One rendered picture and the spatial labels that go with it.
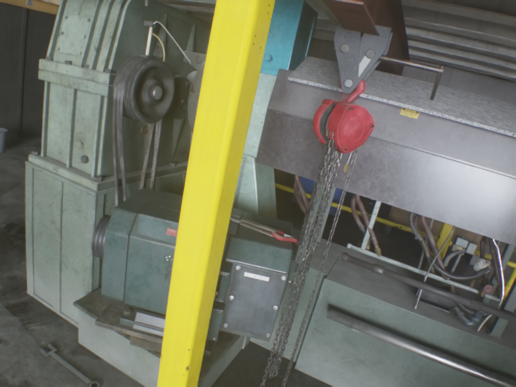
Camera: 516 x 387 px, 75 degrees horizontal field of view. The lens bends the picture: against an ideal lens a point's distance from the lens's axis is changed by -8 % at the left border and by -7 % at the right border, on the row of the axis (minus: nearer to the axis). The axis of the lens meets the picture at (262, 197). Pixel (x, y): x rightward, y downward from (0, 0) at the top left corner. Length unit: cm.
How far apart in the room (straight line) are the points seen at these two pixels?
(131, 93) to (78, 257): 88
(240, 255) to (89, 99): 99
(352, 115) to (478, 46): 115
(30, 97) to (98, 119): 447
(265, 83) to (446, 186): 97
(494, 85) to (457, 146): 158
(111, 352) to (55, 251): 60
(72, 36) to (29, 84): 424
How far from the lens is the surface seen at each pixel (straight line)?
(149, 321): 161
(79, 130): 187
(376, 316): 186
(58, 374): 199
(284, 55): 185
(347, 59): 119
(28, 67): 610
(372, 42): 120
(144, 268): 150
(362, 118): 118
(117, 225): 149
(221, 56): 83
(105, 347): 197
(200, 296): 98
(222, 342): 175
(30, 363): 205
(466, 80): 319
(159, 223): 139
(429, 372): 201
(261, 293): 143
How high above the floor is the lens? 143
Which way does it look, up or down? 18 degrees down
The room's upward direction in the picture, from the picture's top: 13 degrees clockwise
